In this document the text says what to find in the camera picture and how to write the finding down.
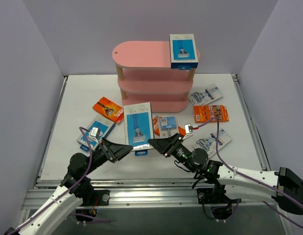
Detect white gillette pack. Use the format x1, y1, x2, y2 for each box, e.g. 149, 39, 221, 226
193, 128, 232, 159
188, 84, 223, 106

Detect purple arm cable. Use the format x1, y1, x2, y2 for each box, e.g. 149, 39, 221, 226
192, 117, 303, 231
9, 126, 113, 233

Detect pink three-tier shelf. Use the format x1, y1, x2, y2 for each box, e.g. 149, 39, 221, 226
112, 41, 196, 113

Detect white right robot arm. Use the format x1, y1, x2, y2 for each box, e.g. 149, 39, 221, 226
148, 134, 303, 215

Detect orange Gillette box centre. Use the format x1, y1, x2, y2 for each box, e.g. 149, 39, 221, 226
153, 116, 186, 137

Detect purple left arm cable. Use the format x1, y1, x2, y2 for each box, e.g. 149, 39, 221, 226
9, 126, 113, 233

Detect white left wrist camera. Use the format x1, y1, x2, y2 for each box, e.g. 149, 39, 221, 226
89, 127, 101, 141

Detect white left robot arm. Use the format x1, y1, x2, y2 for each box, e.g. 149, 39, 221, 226
5, 138, 133, 235

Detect orange razor cartridge box right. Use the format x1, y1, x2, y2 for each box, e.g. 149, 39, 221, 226
193, 105, 229, 123

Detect blue Harry's box front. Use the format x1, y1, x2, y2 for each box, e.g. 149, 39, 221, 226
123, 102, 154, 157

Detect clear blister razor pack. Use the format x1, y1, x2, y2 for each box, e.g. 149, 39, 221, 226
158, 116, 179, 138

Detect aluminium front rail frame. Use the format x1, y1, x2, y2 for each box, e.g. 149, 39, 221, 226
23, 74, 270, 209

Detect white Gillette pack upper right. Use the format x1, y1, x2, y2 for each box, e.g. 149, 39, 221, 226
188, 84, 223, 106

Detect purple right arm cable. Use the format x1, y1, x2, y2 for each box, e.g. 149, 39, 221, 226
192, 117, 303, 231

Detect white Gillette pack lower right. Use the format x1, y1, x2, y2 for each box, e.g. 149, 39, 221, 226
193, 128, 232, 159

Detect blue Harry's razor box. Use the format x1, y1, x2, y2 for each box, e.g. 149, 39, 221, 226
169, 34, 199, 70

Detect orange Gillette Fusion box left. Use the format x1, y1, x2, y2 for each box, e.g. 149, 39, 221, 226
93, 96, 124, 124

